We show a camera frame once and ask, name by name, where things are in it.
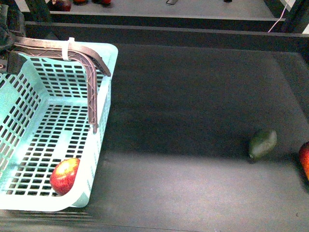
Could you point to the green avocado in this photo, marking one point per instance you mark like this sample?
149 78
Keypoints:
262 143

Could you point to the white cable tie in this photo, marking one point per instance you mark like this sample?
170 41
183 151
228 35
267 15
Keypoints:
65 48

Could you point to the dark metal shelf post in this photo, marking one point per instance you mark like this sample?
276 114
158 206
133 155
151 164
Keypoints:
39 10

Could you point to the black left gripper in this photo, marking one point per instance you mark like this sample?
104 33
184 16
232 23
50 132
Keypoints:
12 25

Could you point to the red orange mango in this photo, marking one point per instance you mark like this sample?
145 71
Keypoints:
304 158

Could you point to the light teal plastic shopping basket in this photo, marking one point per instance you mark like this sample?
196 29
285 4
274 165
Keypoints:
43 121

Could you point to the dark red apple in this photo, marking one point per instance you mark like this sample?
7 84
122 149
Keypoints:
60 5

